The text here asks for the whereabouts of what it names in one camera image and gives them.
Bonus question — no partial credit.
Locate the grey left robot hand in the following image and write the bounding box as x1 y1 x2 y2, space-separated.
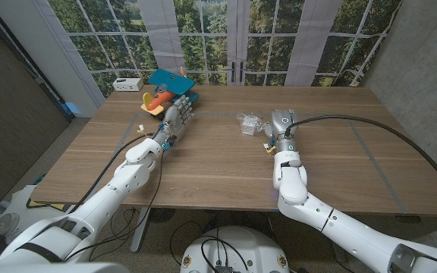
152 94 195 153

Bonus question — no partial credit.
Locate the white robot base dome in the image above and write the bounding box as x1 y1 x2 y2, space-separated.
179 225 291 273

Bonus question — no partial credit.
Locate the clear plastic wrap sheet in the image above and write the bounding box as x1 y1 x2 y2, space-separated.
236 111 266 137

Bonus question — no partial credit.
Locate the grey sneaker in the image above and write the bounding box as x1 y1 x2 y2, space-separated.
0 212 21 243

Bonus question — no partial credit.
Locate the grey metal table leg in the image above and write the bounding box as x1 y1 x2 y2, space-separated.
330 242 348 264
130 206 152 253

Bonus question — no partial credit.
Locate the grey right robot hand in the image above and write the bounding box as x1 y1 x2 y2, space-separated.
263 108 300 154

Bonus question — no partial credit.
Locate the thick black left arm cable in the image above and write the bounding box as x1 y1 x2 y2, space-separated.
69 133 156 215

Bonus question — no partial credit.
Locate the white power strip box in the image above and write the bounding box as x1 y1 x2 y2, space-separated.
112 77 145 93

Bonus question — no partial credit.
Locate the printed window forest backdrop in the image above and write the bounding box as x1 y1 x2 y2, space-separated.
46 0 404 99

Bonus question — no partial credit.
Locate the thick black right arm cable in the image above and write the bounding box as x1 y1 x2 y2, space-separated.
284 115 437 204

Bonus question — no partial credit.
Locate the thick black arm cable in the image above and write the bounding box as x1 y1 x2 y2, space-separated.
69 133 156 215
284 115 437 204

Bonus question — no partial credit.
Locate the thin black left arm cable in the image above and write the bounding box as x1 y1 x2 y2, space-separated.
64 150 165 263

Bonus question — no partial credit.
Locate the white floor sheet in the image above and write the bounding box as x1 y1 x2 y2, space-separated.
0 184 80 244

